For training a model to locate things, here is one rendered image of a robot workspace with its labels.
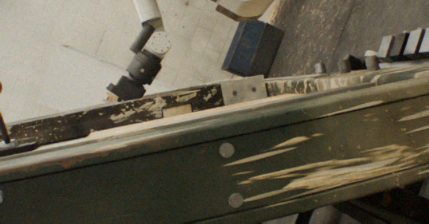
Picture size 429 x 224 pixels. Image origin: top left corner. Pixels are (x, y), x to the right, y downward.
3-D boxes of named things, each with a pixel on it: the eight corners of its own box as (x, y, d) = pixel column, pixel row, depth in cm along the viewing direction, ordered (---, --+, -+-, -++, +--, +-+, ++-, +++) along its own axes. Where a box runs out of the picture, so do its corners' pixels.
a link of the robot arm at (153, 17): (171, 52, 162) (157, 11, 161) (173, 49, 153) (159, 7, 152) (152, 59, 161) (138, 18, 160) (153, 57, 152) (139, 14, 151)
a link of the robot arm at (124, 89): (140, 110, 160) (161, 78, 161) (141, 112, 151) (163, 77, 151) (106, 88, 158) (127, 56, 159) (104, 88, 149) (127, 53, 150)
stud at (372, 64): (383, 70, 92) (379, 53, 92) (371, 72, 92) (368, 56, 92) (377, 70, 95) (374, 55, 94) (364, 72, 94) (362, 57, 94)
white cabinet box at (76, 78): (257, 123, 507) (57, 44, 476) (234, 178, 510) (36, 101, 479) (245, 115, 567) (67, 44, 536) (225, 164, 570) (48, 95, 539)
